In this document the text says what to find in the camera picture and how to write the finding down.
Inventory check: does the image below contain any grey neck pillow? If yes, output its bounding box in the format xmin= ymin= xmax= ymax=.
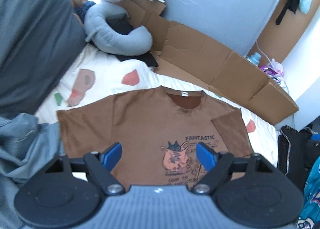
xmin=84 ymin=2 xmax=153 ymax=56

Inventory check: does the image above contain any small teddy bear toy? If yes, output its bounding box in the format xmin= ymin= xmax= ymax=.
xmin=71 ymin=0 xmax=95 ymax=23

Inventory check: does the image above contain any cream bear print bedsheet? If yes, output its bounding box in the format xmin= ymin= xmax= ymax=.
xmin=36 ymin=45 xmax=278 ymax=165

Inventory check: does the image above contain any dark grey pillow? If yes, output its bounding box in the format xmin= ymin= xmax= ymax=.
xmin=1 ymin=0 xmax=86 ymax=115

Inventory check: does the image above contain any white power cable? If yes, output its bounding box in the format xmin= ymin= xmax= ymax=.
xmin=255 ymin=40 xmax=290 ymax=95

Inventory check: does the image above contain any grey denim garment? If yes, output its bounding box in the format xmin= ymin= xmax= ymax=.
xmin=1 ymin=113 xmax=64 ymax=228

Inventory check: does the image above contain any detergent bottle blue cap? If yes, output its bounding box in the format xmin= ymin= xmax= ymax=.
xmin=248 ymin=52 xmax=261 ymax=66

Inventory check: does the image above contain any black folded garment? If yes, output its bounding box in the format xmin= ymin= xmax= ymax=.
xmin=277 ymin=126 xmax=319 ymax=191

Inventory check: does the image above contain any blue cartoon print cloth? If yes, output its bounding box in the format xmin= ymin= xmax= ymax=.
xmin=296 ymin=157 xmax=320 ymax=229

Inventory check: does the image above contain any brown printed t-shirt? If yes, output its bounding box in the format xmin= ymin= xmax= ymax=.
xmin=57 ymin=86 xmax=253 ymax=187

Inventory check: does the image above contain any brown cardboard sheet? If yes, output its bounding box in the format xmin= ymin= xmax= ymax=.
xmin=118 ymin=0 xmax=299 ymax=125

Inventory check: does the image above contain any purple white plastic bag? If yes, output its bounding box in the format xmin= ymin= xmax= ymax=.
xmin=260 ymin=59 xmax=284 ymax=86

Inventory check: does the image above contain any grey appliance cabinet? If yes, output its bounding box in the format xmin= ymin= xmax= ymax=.
xmin=162 ymin=0 xmax=280 ymax=55

